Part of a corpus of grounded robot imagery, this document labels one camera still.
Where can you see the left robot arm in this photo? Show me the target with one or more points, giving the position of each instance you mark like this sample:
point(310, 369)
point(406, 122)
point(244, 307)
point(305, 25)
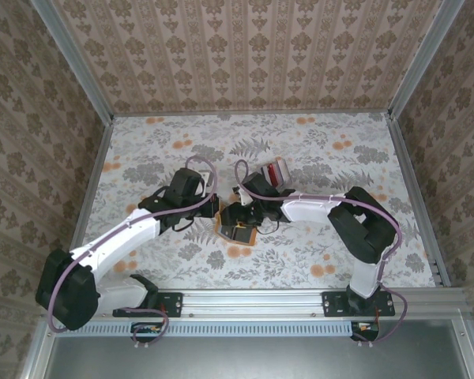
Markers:
point(67, 288)

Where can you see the red credit card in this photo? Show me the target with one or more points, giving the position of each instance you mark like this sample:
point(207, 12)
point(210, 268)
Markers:
point(281, 174)
point(273, 175)

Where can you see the red and silver card stack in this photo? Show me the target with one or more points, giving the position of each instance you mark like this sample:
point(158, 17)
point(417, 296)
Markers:
point(265, 171)

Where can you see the aluminium end rail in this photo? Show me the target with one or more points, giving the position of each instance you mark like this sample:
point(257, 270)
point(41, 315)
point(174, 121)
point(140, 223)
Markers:
point(253, 112)

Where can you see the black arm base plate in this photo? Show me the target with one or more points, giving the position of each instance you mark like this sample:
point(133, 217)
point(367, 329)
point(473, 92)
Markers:
point(332, 304)
point(174, 304)

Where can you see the grey metal panel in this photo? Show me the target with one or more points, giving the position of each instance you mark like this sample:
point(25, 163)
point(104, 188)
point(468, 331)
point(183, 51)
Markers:
point(253, 359)

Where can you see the orange card holder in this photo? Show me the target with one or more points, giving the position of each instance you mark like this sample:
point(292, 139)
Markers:
point(250, 239)

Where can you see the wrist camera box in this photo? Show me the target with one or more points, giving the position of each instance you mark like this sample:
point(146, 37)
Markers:
point(186, 182)
point(254, 185)

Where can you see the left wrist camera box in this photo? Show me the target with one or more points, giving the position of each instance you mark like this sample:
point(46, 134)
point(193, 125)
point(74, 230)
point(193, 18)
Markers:
point(186, 182)

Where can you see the aluminium frame post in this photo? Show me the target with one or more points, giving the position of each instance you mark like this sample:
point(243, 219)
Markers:
point(424, 59)
point(74, 59)

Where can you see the aluminium side rail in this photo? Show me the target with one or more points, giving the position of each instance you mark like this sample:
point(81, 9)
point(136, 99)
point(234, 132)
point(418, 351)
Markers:
point(416, 197)
point(89, 197)

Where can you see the aluminium frame bar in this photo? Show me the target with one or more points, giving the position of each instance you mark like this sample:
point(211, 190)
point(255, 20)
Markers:
point(35, 351)
point(468, 347)

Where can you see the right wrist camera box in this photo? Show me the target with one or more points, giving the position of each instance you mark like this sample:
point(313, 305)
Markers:
point(254, 185)

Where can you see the dark navy credit card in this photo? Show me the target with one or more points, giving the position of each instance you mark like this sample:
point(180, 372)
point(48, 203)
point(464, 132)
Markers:
point(243, 237)

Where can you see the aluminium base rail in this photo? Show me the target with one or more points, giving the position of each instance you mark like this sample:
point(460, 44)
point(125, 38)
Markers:
point(253, 302)

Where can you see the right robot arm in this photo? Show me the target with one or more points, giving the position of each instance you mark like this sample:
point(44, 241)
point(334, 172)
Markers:
point(359, 229)

